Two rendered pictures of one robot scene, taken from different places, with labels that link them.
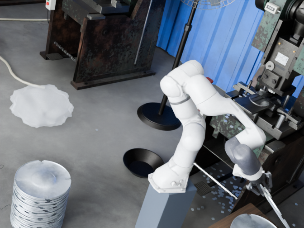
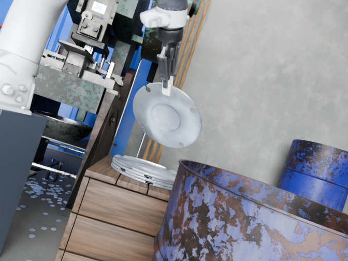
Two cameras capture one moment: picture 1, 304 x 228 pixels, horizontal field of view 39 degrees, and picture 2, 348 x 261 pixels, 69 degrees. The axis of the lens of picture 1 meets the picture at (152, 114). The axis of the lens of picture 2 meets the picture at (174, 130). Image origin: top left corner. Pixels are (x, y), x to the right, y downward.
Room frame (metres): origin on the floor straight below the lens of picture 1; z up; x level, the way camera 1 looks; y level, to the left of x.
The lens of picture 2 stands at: (0.95, -0.07, 0.52)
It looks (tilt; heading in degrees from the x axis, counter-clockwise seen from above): 1 degrees up; 315
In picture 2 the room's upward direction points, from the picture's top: 19 degrees clockwise
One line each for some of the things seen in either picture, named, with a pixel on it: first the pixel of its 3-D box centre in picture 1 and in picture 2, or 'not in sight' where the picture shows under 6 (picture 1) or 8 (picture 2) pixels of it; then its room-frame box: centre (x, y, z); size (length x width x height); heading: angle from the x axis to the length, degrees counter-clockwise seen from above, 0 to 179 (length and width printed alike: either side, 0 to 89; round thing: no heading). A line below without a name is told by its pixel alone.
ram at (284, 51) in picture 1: (283, 62); (98, 15); (2.40, -0.65, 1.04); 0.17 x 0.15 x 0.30; 143
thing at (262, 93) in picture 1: (268, 100); (84, 63); (2.43, -0.67, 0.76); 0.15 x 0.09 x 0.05; 53
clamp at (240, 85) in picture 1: (247, 86); (55, 53); (2.54, -0.54, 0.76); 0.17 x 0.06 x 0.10; 53
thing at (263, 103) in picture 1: (250, 111); (74, 62); (2.30, -0.57, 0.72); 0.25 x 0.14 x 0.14; 143
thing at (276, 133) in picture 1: (263, 110); (80, 76); (2.43, -0.68, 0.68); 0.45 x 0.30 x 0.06; 53
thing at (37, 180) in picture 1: (43, 178); not in sight; (1.65, 0.45, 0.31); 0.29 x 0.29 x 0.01
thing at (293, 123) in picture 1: (290, 114); (112, 73); (2.33, -0.81, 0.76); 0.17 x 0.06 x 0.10; 53
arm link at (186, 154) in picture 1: (189, 146); (35, 13); (1.75, -0.23, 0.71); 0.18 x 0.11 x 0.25; 179
